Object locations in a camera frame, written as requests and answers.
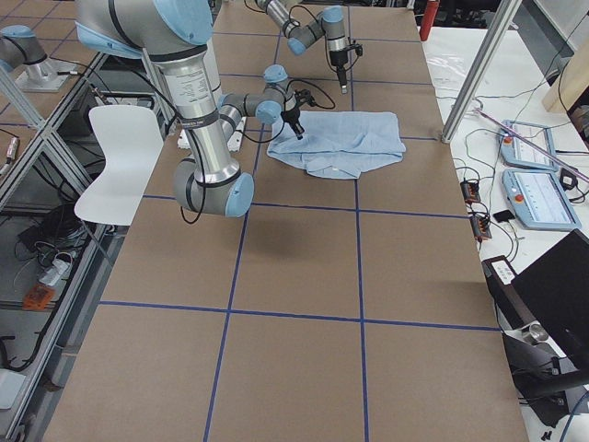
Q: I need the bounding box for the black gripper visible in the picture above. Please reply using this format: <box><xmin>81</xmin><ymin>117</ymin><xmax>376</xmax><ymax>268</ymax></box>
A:
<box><xmin>281</xmin><ymin>89</ymin><xmax>316</xmax><ymax>140</ymax></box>
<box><xmin>328</xmin><ymin>40</ymin><xmax>364</xmax><ymax>95</ymax></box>

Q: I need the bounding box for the light blue button shirt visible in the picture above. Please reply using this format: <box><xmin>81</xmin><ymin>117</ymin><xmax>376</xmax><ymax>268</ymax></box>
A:
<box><xmin>267</xmin><ymin>111</ymin><xmax>406</xmax><ymax>180</ymax></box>

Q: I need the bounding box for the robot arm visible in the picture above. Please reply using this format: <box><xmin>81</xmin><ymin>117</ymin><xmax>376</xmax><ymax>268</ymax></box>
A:
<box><xmin>76</xmin><ymin>1</ymin><xmax>304</xmax><ymax>217</ymax></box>
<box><xmin>254</xmin><ymin>0</ymin><xmax>364</xmax><ymax>95</ymax></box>

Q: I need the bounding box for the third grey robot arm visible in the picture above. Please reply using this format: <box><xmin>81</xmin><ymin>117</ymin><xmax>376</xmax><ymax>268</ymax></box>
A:
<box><xmin>1</xmin><ymin>25</ymin><xmax>78</xmax><ymax>92</ymax></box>

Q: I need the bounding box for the red cylinder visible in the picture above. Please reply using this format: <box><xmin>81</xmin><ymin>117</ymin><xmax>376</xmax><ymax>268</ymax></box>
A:
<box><xmin>420</xmin><ymin>0</ymin><xmax>440</xmax><ymax>42</ymax></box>

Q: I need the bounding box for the white chair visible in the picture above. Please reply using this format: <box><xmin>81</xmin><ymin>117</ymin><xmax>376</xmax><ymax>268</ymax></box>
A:
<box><xmin>75</xmin><ymin>105</ymin><xmax>164</xmax><ymax>226</ymax></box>

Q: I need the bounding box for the upper blue teach pendant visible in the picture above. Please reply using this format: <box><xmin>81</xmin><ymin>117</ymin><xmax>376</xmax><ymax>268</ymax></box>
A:
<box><xmin>499</xmin><ymin>120</ymin><xmax>559</xmax><ymax>171</ymax></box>

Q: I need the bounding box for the blue teach pendant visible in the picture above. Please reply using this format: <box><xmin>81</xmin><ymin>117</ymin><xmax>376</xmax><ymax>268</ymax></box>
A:
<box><xmin>499</xmin><ymin>120</ymin><xmax>559</xmax><ymax>171</ymax></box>
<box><xmin>502</xmin><ymin>169</ymin><xmax>582</xmax><ymax>231</ymax></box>

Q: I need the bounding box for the lower blue teach pendant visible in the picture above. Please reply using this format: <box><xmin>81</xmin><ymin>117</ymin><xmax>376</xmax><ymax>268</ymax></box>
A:
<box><xmin>502</xmin><ymin>169</ymin><xmax>582</xmax><ymax>231</ymax></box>

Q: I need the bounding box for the black laptop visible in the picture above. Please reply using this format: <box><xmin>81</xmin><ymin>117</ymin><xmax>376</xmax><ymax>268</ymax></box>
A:
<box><xmin>513</xmin><ymin>229</ymin><xmax>588</xmax><ymax>368</ymax></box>

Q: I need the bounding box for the orange box on floor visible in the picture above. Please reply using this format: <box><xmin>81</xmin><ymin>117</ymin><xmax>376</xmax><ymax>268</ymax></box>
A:
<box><xmin>22</xmin><ymin>284</ymin><xmax>54</xmax><ymax>311</ymax></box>

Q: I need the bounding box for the black monitor stand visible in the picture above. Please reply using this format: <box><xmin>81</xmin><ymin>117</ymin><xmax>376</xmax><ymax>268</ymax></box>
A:
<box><xmin>502</xmin><ymin>334</ymin><xmax>588</xmax><ymax>427</ymax></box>

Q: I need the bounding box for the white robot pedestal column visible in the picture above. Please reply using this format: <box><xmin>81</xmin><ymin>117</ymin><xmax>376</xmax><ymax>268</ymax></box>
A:
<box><xmin>177</xmin><ymin>27</ymin><xmax>248</xmax><ymax>153</ymax></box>

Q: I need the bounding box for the aluminium frame post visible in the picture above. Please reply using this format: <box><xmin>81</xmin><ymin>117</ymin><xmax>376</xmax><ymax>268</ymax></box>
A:
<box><xmin>441</xmin><ymin>0</ymin><xmax>522</xmax><ymax>144</ymax></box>

